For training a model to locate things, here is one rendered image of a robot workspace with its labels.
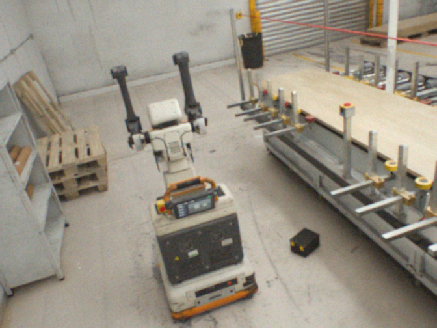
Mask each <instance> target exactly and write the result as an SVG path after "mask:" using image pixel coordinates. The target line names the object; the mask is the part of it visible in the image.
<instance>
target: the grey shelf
mask: <svg viewBox="0 0 437 328"><path fill-rule="evenodd" d="M6 84H7V85H6ZM7 87H8V88H7ZM8 90H9V91H8ZM9 93H10V94H9ZM10 95H12V97H10ZM12 98H13V100H12ZM13 101H14V102H13ZM14 104H15V105H14ZM15 106H16V107H15ZM16 109H17V110H16ZM20 117H21V118H20ZM21 121H22V122H21ZM22 123H23V124H22ZM23 126H24V127H25V128H24V127H23ZM25 131H26V132H25ZM26 133H27V134H26ZM27 135H28V136H27ZM28 137H29V139H30V140H29V139H28ZM30 142H31V143H30ZM31 144H32V145H31ZM14 145H18V146H20V147H21V148H23V146H30V147H31V153H30V155H29V157H28V158H27V160H26V163H25V166H24V168H23V170H22V173H21V175H20V176H19V175H18V174H17V171H16V169H15V167H14V164H13V162H12V160H11V157H10V155H9V154H8V153H9V152H10V149H11V148H12V147H13V146H14ZM32 146H33V147H32ZM0 153H1V154H0V281H1V283H2V285H3V287H4V289H5V291H6V293H7V296H8V297H12V296H14V292H12V291H11V289H10V288H13V287H16V286H20V285H22V284H27V283H30V282H33V281H36V280H38V279H42V278H44V277H49V276H52V275H55V273H56V274H57V277H58V279H59V280H60V282H61V281H63V280H64V278H65V276H64V275H63V273H62V271H61V268H60V251H61V249H62V241H63V233H64V227H68V226H70V224H69V223H68V222H67V220H66V216H65V214H64V211H63V209H62V206H61V205H60V201H59V198H57V195H56V192H55V190H54V187H53V184H52V183H51V179H50V177H49V174H48V173H47V171H46V168H45V165H44V162H43V160H42V157H41V155H40V153H39V150H38V148H37V146H36V143H35V141H34V138H33V135H32V133H31V131H30V128H29V127H28V124H27V122H26V119H25V116H24V114H23V111H22V109H21V106H20V105H19V103H18V100H17V97H16V94H15V92H14V89H13V87H12V85H11V84H10V81H9V78H8V77H4V78H0ZM1 155H2V156H1ZM2 157H3V158H2ZM6 159H7V160H6ZM37 159H38V160H37ZM3 160H4V161H5V163H4V161H3ZM38 161H39V163H40V164H39V163H38ZM5 164H6V166H7V167H6V166H5ZM40 166H41V167H40ZM7 169H8V170H9V171H10V173H9V171H8V170H7ZM42 171H43V172H42ZM10 174H11V176H10ZM44 176H45V177H44ZM11 177H12V178H11ZM45 178H46V179H45ZM12 179H13V180H12ZM13 181H14V182H13ZM29 184H30V185H32V186H33V187H34V189H33V195H32V199H31V201H30V200H29V197H28V196H27V194H26V191H25V187H26V185H29ZM51 192H52V194H51ZM19 194H20V195H19ZM52 195H53V196H52ZM20 196H21V197H20ZM21 198H22V199H21ZM53 198H54V199H55V200H54V199H53ZM22 200H23V202H22ZM23 203H24V205H25V206H24V205H23ZM55 203H56V204H55ZM28 207H29V208H28ZM25 208H26V209H27V211H26V209H25ZM57 208H58V209H57ZM59 211H60V212H59ZM27 212H29V213H27ZM58 273H59V274H58ZM8 286H10V287H8Z"/></svg>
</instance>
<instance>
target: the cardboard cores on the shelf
mask: <svg viewBox="0 0 437 328"><path fill-rule="evenodd" d="M30 153H31V147H30V146H23V148H21V147H20V146H18V145H14V146H13V147H12V148H11V149H10V152H9V153H8V154H9V155H10V157H11V160H12V162H13V164H14V167H15V169H16V171H17V174H18V175H19V176H20V175H21V173H22V170H23V168H24V166H25V163H26V160H27V158H28V157H29V155H30ZM0 154H1V153H0ZM1 156H2V155H1ZM2 158H3V157H2ZM3 161H4V160H3ZM4 163H5V161H4ZM5 166H6V164H5ZM6 167H7V166H6ZM7 170H8V169H7ZM8 171H9V170H8ZM9 173H10V171H9ZM10 176H11V174H10ZM11 178H12V177H11ZM12 180H13V179H12ZM13 182H14V181H13ZM33 189H34V187H33V186H32V185H30V184H29V185H26V187H25V191H26V194H27V196H28V197H29V200H30V201H31V199H32V195H33Z"/></svg>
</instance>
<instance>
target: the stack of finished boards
mask: <svg viewBox="0 0 437 328"><path fill-rule="evenodd" d="M435 28H437V13H434V14H429V15H425V16H420V17H416V18H413V19H410V20H404V21H399V22H397V38H401V37H403V36H407V35H410V34H416V33H421V32H424V31H429V30H432V29H435ZM366 31H367V33H368V34H372V35H373V34H377V36H386V37H388V31H389V24H386V25H383V26H380V27H374V28H371V29H366ZM367 37H369V38H378V39H383V40H388V38H380V37H375V36H367Z"/></svg>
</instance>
